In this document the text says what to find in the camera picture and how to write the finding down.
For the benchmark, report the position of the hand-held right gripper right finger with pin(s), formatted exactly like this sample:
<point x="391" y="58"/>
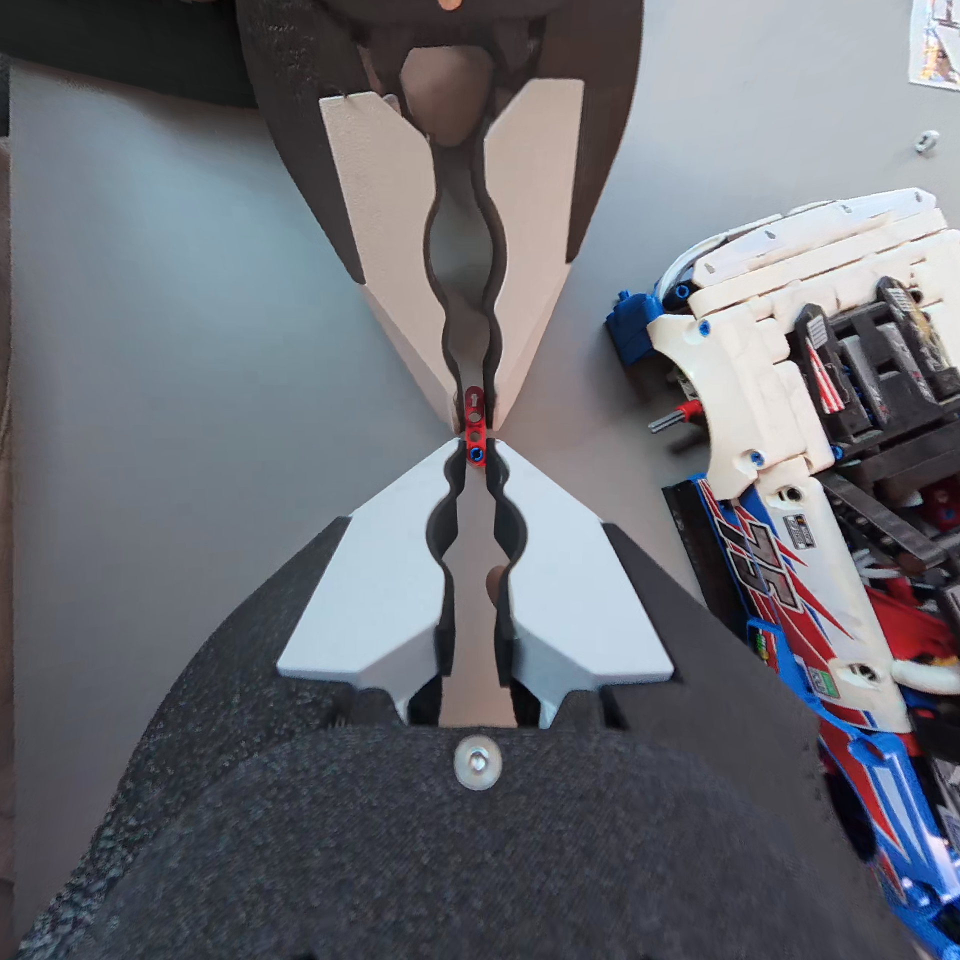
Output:
<point x="592" y="600"/>

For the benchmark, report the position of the grey desk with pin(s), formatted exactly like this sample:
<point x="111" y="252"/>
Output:
<point x="187" y="375"/>

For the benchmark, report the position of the red T-shaped brick beam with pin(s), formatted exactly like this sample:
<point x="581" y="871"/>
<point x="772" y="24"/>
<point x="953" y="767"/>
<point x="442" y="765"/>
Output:
<point x="474" y="431"/>

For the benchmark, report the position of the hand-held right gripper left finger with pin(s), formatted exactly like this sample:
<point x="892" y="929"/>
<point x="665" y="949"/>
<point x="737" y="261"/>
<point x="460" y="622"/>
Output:
<point x="360" y="600"/>

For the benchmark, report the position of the toy brick race car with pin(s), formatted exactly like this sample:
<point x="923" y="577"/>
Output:
<point x="750" y="360"/>

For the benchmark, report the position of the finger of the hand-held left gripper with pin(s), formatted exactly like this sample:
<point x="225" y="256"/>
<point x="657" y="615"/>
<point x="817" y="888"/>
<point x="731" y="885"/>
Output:
<point x="375" y="210"/>
<point x="532" y="210"/>

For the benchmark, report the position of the person's left hand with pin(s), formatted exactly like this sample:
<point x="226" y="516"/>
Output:
<point x="446" y="90"/>

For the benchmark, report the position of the shiny sticker sheet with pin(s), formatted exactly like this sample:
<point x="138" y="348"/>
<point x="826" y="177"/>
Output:
<point x="937" y="45"/>

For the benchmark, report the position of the small grey brick bush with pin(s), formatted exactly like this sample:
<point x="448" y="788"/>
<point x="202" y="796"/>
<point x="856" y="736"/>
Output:
<point x="928" y="141"/>

